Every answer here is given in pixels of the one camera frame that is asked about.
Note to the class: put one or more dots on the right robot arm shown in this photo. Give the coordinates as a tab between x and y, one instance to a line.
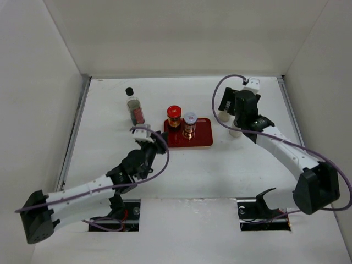
317	181

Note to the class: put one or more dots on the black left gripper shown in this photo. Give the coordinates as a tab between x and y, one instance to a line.
160	142

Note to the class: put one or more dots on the tall dark sauce bottle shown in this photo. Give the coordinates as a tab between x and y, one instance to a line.
134	107

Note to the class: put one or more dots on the small white-lid spice jar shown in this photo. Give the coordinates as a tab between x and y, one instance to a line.
190	120

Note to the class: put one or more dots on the red-lid chili sauce jar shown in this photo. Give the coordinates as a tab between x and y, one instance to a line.
174	114

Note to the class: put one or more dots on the red gold-rimmed tray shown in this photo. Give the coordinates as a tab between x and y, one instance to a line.
201	137

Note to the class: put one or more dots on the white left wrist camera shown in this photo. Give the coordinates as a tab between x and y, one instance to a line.
141	133

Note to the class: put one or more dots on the black-cap white powder jar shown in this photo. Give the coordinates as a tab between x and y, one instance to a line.
235	131

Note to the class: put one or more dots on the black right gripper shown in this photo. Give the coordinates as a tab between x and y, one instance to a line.
230	95

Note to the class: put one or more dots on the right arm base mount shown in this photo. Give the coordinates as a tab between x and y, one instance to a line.
255	215

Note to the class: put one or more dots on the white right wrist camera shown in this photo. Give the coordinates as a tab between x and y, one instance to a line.
251	84

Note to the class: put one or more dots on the clear-top salt grinder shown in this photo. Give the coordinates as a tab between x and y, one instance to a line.
224	116

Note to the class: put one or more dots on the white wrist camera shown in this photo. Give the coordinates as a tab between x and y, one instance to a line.
251	84
141	133

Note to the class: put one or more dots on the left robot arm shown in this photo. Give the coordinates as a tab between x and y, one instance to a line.
43	214

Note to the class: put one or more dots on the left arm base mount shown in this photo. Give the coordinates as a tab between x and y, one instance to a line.
124	218

